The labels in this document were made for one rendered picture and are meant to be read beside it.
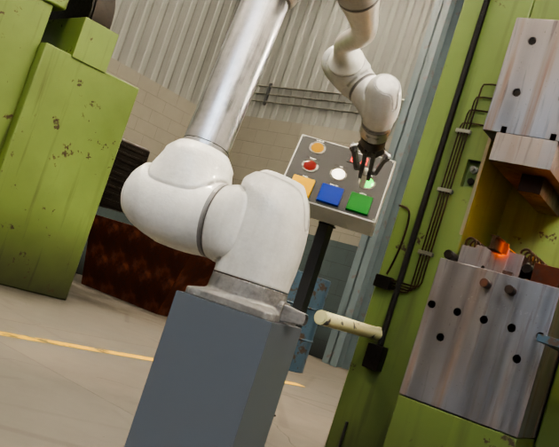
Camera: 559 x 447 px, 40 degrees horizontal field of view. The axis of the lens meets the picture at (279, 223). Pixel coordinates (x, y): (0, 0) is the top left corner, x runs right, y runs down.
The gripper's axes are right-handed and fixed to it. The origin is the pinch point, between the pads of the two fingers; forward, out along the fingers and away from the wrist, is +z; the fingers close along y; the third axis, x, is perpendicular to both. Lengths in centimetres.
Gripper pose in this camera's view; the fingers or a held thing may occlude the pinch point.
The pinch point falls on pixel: (364, 177)
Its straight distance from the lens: 244.0
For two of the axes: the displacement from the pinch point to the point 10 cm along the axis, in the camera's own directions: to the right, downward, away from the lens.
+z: -0.6, 5.8, 8.1
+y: 9.4, 3.0, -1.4
